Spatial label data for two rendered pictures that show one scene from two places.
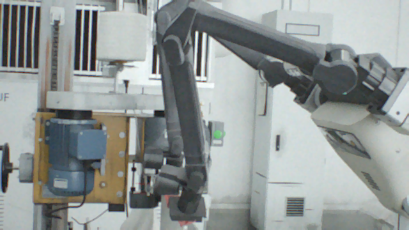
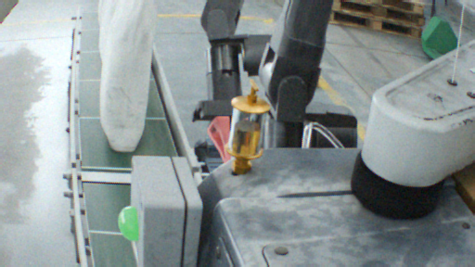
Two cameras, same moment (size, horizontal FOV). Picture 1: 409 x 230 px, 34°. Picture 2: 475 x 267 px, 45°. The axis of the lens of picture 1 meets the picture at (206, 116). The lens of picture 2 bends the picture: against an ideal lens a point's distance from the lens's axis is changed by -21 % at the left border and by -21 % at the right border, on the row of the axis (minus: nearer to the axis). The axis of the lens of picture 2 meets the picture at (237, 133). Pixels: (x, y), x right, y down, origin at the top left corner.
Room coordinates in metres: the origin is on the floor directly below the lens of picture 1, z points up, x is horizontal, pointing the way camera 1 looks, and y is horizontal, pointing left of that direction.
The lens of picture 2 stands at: (2.89, -0.03, 1.60)
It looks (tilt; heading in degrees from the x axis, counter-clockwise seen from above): 25 degrees down; 175
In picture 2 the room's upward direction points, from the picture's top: 8 degrees clockwise
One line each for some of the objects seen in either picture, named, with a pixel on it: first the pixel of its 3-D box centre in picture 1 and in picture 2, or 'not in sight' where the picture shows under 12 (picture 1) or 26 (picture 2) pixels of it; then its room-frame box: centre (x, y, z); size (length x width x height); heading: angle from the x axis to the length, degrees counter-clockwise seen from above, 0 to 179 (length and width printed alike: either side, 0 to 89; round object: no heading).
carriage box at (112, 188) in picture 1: (79, 155); not in sight; (2.40, 0.46, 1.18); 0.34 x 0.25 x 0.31; 102
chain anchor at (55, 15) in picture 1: (57, 15); not in sight; (2.31, 0.54, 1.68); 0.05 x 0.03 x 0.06; 102
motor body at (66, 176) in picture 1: (72, 156); not in sight; (2.16, 0.43, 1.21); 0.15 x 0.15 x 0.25
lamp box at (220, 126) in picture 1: (215, 133); (162, 225); (2.42, -0.04, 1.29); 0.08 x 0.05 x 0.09; 12
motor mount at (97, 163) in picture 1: (97, 146); not in sight; (2.24, 0.37, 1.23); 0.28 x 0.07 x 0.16; 12
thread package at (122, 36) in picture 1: (122, 37); not in sight; (2.20, 0.29, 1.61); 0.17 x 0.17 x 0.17
